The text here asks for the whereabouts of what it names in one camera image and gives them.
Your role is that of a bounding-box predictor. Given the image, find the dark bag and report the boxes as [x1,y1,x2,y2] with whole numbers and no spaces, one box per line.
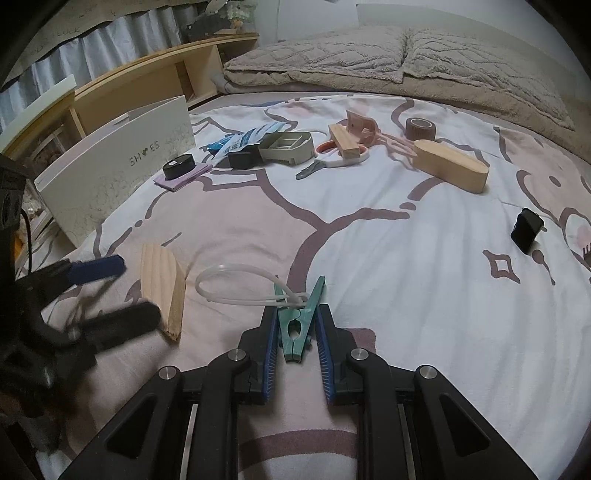
[180,16,232,42]

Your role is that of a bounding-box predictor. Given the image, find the printed cartoon blanket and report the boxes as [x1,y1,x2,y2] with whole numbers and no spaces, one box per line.
[34,92,591,480]

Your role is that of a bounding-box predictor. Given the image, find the brown small holder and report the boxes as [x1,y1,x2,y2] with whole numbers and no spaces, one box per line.
[346,110,379,139]

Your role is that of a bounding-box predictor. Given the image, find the wooden leaf-shaped piece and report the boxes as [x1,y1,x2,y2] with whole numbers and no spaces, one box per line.
[140,244,187,343]

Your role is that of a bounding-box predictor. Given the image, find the wooden oval box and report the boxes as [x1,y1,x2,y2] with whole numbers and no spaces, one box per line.
[413,139,490,193]

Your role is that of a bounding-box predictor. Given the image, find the pink hair clip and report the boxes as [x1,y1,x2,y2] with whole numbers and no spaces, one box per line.
[369,130,416,160]

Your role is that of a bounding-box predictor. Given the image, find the beige duvet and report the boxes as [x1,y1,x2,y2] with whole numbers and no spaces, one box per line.
[295,74,591,153]

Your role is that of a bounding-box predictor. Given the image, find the white cardboard box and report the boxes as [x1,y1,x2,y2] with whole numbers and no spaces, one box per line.
[34,95,195,247]

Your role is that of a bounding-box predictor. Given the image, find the clear plastic loop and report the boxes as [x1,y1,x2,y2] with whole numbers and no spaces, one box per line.
[195,263,308,308]

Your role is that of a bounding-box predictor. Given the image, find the white mask packet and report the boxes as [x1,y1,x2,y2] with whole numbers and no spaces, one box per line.
[222,134,254,154]

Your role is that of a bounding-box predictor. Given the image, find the black round tin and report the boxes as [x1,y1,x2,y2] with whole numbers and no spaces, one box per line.
[163,154,197,181]

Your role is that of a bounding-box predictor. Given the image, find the wooden block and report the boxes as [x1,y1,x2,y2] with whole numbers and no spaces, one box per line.
[329,124,362,161]

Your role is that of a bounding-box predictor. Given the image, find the wooden shelf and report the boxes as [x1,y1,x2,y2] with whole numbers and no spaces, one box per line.
[0,34,259,158]

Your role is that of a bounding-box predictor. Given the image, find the green plush toy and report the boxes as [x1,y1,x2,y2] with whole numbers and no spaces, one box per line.
[203,0,257,28]

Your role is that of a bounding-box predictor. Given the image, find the beige printed valance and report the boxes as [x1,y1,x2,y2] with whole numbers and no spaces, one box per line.
[9,0,153,79]

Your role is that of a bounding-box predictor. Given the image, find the grey curtain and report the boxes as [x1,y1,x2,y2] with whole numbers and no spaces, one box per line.
[0,14,185,121]

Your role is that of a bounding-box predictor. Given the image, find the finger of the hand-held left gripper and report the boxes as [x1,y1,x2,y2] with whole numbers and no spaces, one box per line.
[60,301,162,356]
[28,255,126,296]

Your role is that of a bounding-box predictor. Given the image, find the brown tape roll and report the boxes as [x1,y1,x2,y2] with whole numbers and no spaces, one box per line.
[406,117,437,139]

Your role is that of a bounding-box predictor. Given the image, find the black charger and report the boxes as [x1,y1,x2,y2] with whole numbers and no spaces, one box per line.
[510,208,546,254]

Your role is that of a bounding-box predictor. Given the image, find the purple notepad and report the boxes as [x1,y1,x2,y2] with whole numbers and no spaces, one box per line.
[154,162,213,192]

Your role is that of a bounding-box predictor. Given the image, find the white-handled scissors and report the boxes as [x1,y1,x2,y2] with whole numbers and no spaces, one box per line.
[295,141,371,181]

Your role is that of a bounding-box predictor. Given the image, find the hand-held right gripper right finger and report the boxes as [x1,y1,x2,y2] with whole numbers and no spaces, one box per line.
[314,305,541,480]

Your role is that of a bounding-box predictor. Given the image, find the white headboard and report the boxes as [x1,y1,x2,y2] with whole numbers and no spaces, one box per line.
[356,2,550,35]

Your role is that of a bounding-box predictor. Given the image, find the white blue packet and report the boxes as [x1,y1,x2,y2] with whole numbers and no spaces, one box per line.
[240,124,283,141]

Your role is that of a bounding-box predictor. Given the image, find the grey quilted pillow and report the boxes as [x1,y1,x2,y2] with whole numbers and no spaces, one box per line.
[223,25,414,86]
[404,30,575,132]

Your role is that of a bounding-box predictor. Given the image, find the black cable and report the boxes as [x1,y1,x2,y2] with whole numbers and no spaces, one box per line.
[16,205,33,282]

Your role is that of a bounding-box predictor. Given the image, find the green clip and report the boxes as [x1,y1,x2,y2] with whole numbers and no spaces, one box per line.
[273,275,327,363]

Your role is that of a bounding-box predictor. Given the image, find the grey-green plastic tray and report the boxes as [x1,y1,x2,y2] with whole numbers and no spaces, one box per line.
[257,131,315,165]

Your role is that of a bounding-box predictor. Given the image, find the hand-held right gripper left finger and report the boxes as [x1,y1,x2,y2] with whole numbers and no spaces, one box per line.
[58,305,282,480]

